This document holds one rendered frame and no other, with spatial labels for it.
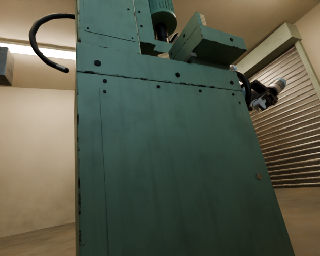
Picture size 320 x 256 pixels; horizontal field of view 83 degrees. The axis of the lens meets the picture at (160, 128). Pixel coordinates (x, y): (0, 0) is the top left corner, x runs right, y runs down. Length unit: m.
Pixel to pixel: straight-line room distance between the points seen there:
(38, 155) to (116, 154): 3.74
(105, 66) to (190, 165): 0.34
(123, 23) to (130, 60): 0.28
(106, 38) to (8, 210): 3.71
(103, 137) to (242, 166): 0.42
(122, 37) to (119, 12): 0.12
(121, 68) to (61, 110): 3.88
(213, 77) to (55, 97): 4.07
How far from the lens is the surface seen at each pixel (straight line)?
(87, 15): 0.79
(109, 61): 0.53
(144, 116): 0.47
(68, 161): 4.04
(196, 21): 0.71
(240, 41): 0.79
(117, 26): 0.79
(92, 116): 0.44
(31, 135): 4.26
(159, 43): 0.93
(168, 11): 1.04
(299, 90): 3.91
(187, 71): 0.63
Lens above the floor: 0.43
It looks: 17 degrees up
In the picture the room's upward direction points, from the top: 9 degrees counter-clockwise
